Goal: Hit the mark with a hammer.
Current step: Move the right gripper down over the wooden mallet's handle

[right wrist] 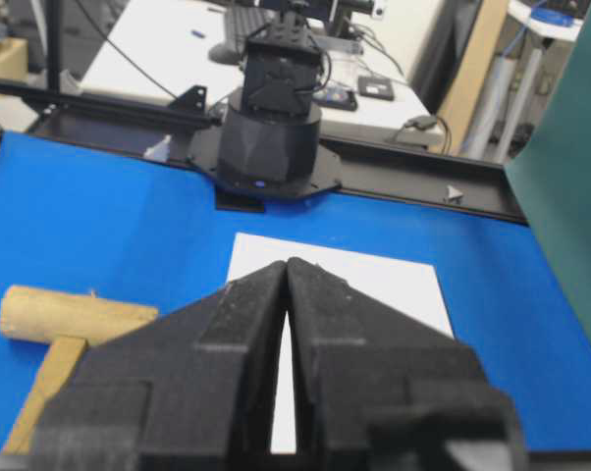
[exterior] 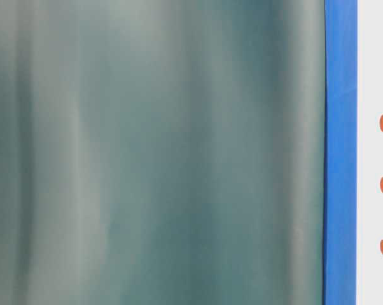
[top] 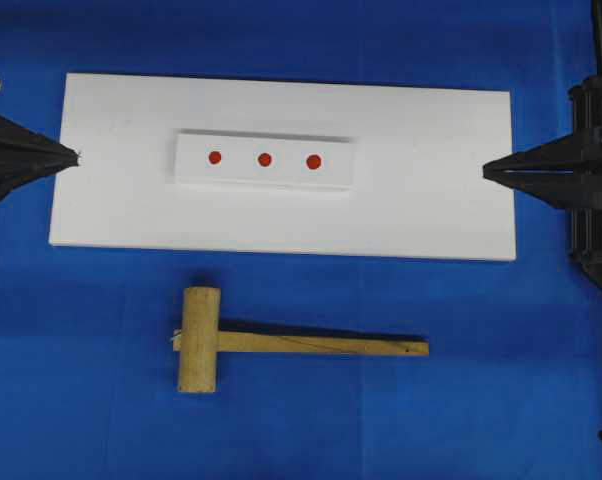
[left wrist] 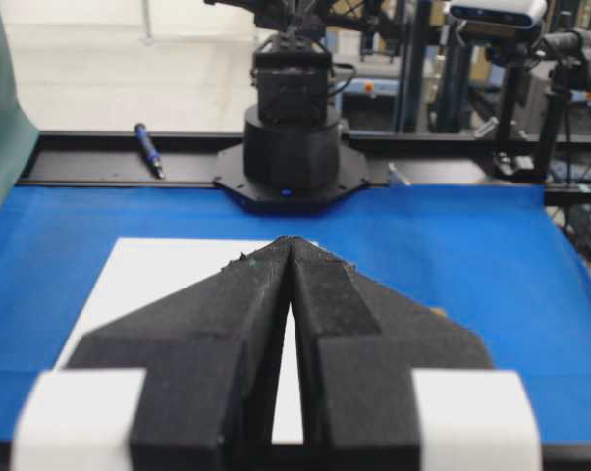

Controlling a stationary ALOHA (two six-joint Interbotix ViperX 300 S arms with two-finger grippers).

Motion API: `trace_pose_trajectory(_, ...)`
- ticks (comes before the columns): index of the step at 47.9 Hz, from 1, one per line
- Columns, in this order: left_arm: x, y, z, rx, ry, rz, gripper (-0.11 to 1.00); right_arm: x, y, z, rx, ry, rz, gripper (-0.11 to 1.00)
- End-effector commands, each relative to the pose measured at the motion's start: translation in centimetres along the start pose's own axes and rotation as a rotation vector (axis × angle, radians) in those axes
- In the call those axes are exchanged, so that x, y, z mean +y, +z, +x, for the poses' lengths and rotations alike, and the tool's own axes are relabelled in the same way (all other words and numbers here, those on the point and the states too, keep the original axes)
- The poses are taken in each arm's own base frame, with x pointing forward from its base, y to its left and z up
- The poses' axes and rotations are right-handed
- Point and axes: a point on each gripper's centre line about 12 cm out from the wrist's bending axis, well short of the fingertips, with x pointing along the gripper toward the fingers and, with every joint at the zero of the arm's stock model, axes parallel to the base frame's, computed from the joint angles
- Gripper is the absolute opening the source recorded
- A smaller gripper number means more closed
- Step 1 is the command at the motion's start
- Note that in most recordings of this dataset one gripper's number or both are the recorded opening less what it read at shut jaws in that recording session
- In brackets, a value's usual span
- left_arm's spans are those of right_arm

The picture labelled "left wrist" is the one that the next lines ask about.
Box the blue table cloth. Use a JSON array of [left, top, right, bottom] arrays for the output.
[[0, 186, 591, 442]]

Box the white-blue depth camera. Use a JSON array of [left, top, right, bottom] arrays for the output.
[[449, 0, 548, 28]]

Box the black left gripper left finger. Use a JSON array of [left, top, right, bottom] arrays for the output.
[[68, 238, 291, 470]]

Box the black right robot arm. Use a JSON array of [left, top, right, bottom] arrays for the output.
[[214, 1, 397, 195]]

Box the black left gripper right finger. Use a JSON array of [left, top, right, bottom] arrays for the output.
[[290, 238, 494, 470]]

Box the white board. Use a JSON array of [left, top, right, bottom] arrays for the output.
[[55, 238, 304, 445]]

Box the black camera stand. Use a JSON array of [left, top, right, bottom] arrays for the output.
[[487, 28, 591, 183]]

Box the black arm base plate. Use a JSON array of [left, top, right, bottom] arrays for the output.
[[214, 144, 389, 214]]

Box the blue screwdriver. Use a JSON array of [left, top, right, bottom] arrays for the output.
[[134, 123, 165, 180]]

